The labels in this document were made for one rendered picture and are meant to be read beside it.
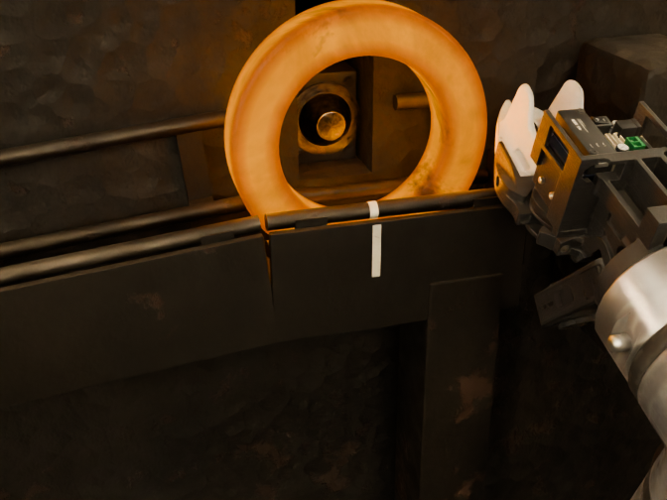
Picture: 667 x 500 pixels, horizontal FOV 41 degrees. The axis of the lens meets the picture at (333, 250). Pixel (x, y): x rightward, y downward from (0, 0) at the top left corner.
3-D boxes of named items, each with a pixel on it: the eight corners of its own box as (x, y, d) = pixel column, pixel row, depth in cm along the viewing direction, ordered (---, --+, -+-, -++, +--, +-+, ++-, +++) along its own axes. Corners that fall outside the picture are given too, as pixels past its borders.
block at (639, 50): (540, 298, 81) (570, 34, 70) (617, 286, 83) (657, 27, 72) (602, 359, 72) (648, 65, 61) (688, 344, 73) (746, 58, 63)
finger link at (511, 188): (540, 134, 63) (597, 212, 57) (535, 154, 64) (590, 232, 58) (479, 140, 62) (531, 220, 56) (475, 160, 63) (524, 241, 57)
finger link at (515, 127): (524, 48, 64) (582, 121, 57) (506, 116, 68) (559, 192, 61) (484, 51, 63) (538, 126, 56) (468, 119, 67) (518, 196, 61)
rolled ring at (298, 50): (497, -1, 59) (477, -9, 62) (224, 15, 55) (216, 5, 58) (478, 247, 67) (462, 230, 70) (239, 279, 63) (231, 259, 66)
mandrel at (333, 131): (261, 97, 85) (259, 51, 83) (305, 93, 86) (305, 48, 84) (305, 156, 70) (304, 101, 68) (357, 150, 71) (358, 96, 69)
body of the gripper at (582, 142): (642, 94, 57) (751, 215, 49) (603, 196, 63) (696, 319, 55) (534, 103, 55) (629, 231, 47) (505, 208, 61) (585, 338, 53)
